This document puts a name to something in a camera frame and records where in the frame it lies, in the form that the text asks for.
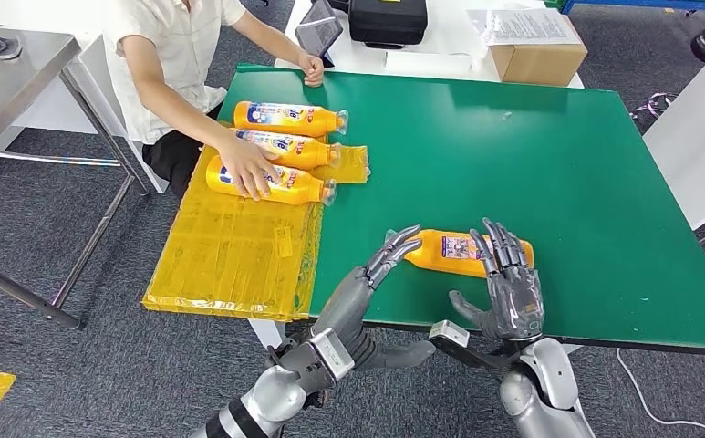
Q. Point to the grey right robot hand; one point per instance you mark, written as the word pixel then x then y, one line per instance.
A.
pixel 515 302

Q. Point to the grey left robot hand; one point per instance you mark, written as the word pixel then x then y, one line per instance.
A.
pixel 343 308

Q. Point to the orange detergent bottle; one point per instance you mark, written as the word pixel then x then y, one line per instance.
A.
pixel 297 187
pixel 427 254
pixel 328 121
pixel 310 154

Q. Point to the yellow taped cardboard sheet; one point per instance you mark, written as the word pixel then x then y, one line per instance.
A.
pixel 231 254

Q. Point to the brown cardboard box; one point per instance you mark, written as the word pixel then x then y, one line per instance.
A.
pixel 533 66

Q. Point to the white board panel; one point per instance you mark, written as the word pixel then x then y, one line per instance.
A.
pixel 702 136

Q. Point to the printed paper in sleeve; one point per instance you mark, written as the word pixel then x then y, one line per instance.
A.
pixel 527 25

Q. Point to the grey tablet on stand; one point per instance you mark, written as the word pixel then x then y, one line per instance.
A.
pixel 319 30

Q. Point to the white table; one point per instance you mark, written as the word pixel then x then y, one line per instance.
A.
pixel 448 27

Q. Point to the black carrying case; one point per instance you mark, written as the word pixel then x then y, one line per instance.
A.
pixel 388 21

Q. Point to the green plastic crate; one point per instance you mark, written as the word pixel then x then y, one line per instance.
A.
pixel 554 3

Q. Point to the person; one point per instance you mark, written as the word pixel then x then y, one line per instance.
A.
pixel 165 48

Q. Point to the blue metal rack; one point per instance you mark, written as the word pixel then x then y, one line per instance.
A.
pixel 630 3

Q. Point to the steel table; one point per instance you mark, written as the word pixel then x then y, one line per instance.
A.
pixel 1 84

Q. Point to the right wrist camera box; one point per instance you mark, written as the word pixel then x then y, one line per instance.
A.
pixel 448 333

